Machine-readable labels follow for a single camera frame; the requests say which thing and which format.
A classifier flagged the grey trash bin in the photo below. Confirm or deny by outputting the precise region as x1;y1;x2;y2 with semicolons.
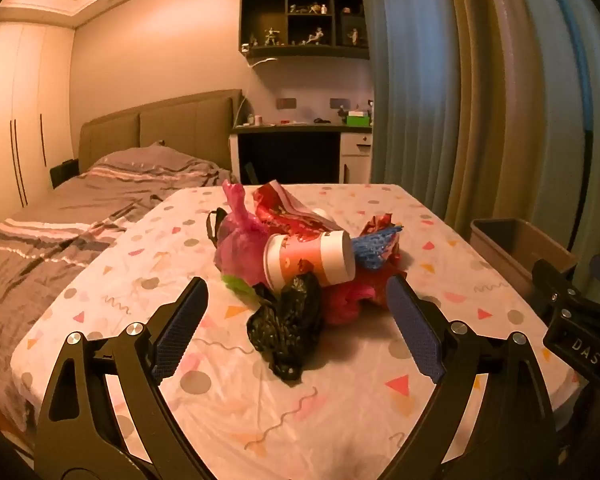
470;217;578;306

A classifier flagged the dark desk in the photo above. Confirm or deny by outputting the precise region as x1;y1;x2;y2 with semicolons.
230;122;373;184

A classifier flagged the dark wall shelf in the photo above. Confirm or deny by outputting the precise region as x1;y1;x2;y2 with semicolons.
239;0;371;59

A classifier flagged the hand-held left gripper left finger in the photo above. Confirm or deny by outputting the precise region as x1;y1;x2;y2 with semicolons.
34;276;216;480

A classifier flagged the black strap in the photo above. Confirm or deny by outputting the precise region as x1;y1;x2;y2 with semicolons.
206;207;229;250

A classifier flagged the red snack bag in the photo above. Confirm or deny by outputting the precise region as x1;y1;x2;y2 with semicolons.
252;183;338;238

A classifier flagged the black nightstand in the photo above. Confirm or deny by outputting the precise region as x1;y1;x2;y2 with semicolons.
50;158;81;189

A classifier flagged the white wardrobe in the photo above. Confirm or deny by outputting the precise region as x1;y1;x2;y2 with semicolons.
0;20;76;241

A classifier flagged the orange paper cup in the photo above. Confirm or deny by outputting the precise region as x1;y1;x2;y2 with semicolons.
263;231;357;293

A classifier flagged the long pleated curtain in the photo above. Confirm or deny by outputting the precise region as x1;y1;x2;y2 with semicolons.
357;0;600;301

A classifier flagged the black plastic bag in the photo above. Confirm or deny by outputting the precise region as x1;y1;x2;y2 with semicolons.
246;272;326;382

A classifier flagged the green sponge block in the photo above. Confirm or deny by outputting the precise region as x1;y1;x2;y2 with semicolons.
221;274;261;297

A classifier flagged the white drawer cabinet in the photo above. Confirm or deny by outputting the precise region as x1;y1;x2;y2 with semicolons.
340;132;373;184

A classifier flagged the padded bed headboard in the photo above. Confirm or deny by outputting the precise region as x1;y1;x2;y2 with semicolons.
79;89;244;176

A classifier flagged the red plastic bag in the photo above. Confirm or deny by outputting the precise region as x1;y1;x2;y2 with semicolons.
322;260;408;328

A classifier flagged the bed with striped bedding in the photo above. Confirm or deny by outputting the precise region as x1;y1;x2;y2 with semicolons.
0;141;238;433

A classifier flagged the grey pillow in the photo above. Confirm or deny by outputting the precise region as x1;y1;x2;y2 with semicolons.
92;141;221;181

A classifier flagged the blue foam net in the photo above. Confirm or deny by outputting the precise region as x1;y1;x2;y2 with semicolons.
351;224;405;268

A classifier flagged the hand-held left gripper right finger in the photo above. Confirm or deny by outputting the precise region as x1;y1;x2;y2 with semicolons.
377;275;556;480

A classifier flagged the pink plastic bag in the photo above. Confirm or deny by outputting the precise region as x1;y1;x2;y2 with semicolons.
214;180;273;286

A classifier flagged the row of figurines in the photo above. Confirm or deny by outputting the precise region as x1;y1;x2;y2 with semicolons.
250;2;361;46

